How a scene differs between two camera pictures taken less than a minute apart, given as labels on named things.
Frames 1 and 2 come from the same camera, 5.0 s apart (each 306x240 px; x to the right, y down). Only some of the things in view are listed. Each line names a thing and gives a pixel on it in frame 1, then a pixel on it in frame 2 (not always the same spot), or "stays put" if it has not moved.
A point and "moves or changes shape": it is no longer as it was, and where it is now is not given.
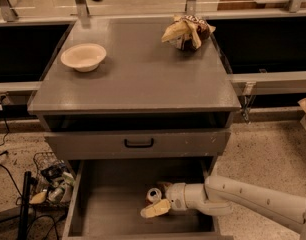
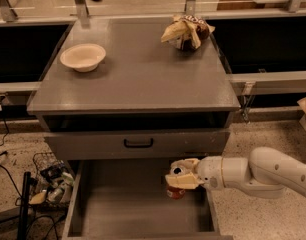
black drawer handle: x=138 y=145 stays put
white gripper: x=175 y=195 → x=209 y=171
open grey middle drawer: x=109 y=196 stays put
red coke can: x=153 y=195 moves or changes shape
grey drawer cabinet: x=135 y=111 stays put
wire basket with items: x=54 y=181 stays put
